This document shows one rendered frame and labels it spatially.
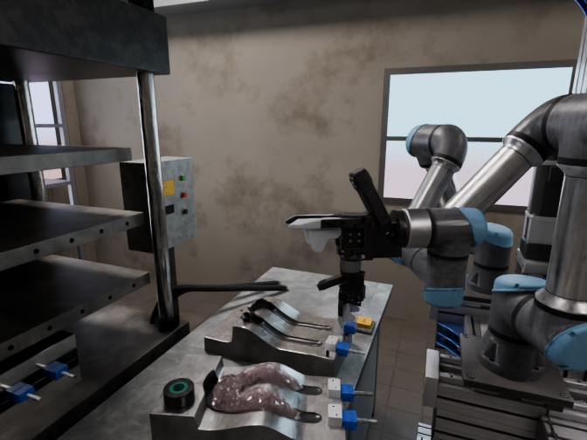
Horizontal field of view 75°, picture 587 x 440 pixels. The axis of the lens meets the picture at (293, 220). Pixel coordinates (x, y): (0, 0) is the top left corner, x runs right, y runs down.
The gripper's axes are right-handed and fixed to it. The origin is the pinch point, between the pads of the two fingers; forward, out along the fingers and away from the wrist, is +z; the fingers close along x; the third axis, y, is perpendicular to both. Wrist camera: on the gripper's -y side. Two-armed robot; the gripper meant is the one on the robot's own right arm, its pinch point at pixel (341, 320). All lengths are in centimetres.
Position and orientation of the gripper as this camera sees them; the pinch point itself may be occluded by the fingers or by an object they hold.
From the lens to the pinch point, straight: 144.2
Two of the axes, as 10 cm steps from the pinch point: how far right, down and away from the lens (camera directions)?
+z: 0.0, 9.7, 2.5
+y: 9.3, 0.9, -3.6
